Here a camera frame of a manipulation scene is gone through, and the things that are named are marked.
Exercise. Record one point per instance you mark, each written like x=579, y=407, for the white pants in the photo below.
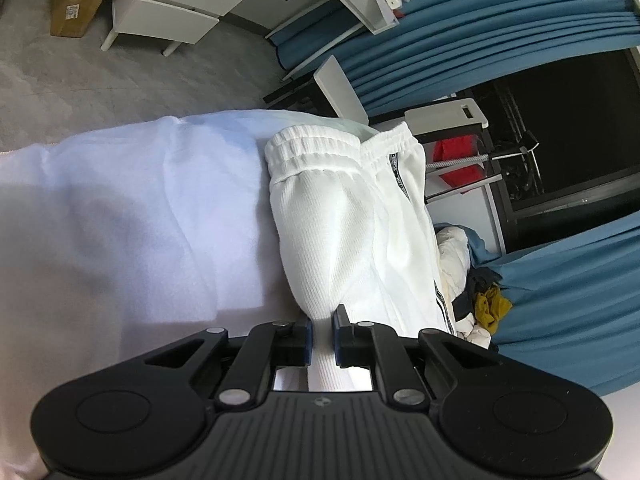
x=350, y=220

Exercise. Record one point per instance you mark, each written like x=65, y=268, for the white drawer cabinet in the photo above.
x=175, y=5

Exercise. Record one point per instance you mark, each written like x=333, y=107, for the red cloth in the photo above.
x=457, y=162

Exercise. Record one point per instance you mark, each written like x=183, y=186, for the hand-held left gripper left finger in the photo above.
x=308, y=341

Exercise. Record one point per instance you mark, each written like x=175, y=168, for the white laundry hamper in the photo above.
x=452, y=150

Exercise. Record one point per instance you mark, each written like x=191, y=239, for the white chair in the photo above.
x=325, y=90

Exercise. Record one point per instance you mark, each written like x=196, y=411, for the white bed sheet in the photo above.
x=130, y=220

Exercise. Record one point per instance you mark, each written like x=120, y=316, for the blue curtain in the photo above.
x=560, y=305
x=480, y=35

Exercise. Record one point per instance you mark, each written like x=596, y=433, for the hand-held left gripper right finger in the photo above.
x=336, y=341

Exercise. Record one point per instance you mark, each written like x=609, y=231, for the mustard yellow cloth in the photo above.
x=492, y=310

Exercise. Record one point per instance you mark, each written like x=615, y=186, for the pile of clothes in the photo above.
x=467, y=280

